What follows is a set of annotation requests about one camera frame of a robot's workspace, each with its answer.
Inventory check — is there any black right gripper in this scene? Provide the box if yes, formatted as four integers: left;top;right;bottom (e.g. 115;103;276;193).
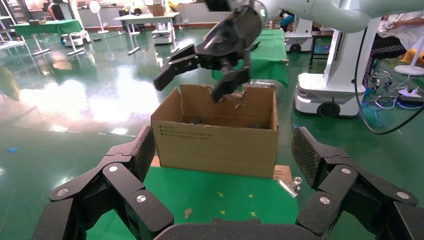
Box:
153;5;265;104

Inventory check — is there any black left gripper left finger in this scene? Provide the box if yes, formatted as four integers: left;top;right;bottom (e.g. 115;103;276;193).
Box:
31;125;175;240

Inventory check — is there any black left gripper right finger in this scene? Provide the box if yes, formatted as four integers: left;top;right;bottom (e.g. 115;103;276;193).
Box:
291;126;424;240

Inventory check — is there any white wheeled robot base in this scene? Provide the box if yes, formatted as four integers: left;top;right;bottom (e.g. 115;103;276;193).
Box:
61;29;92;47
151;21;176;46
284;16;314;54

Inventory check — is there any large open cardboard carton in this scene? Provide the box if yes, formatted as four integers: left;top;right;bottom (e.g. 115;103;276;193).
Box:
150;83;280;180

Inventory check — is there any cardboard box on table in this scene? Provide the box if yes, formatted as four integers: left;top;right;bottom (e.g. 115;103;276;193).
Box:
147;3;167;17

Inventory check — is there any silver binder clip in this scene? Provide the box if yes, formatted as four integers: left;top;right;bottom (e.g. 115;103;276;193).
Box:
277;176;303;199

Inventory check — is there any white long table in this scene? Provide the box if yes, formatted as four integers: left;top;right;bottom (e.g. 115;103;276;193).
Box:
113;12;181;56

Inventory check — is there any green table cloth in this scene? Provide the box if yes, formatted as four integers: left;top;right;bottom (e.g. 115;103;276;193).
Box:
86;165;301;240

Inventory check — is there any power strip with plugs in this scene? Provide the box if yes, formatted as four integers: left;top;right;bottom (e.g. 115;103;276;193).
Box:
396;86;424;108

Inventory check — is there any wheeled stool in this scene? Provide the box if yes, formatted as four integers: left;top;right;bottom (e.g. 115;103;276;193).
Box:
369;59;393;92

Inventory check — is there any dark small table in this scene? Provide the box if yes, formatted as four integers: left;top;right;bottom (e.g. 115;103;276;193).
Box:
309;29;334;69

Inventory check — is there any white standing fan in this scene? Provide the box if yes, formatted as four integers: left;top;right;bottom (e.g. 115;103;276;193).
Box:
88;0;110;35

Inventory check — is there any white robot body with base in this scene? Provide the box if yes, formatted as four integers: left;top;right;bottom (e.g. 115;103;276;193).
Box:
293;16;382;118

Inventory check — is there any white round stand base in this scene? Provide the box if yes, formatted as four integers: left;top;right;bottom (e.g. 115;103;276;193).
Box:
394;36;424;77

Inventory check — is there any yellow plastic object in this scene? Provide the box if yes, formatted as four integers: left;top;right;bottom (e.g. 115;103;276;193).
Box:
400;48;424;67

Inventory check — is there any table with green cloth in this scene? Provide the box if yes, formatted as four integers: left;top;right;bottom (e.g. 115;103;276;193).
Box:
13;19;85;57

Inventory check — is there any seated person in white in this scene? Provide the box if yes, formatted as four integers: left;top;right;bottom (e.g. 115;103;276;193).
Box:
362;11;424;89

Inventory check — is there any metal shelf rack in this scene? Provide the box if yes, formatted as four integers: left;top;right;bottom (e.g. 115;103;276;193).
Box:
0;0;27;51

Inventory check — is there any blue floor cable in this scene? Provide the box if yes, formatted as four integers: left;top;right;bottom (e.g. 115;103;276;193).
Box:
362;87;387;130

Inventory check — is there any thin smooth black cable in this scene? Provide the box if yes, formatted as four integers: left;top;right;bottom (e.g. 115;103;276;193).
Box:
354;28;424;136

